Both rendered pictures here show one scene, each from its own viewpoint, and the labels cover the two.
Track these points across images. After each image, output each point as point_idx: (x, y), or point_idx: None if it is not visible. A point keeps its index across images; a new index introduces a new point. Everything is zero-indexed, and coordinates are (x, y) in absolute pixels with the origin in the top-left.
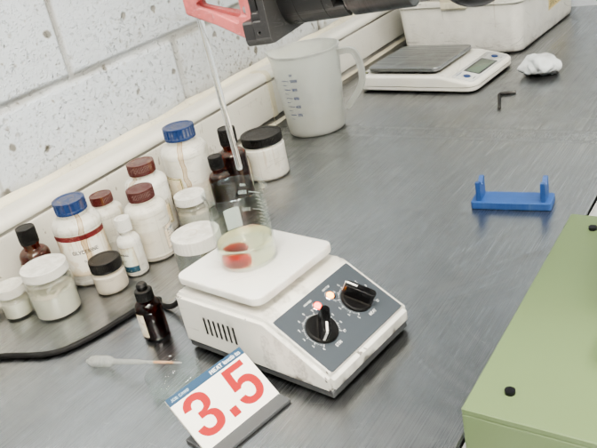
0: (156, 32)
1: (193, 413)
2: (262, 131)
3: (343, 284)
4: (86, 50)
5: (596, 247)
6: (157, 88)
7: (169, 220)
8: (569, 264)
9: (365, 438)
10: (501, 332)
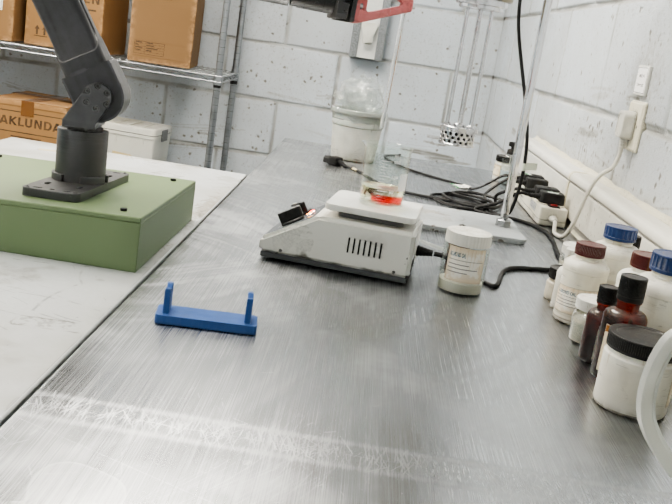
0: None
1: None
2: (651, 339)
3: (306, 217)
4: None
5: (122, 204)
6: None
7: (565, 285)
8: (143, 201)
9: (251, 229)
10: (188, 250)
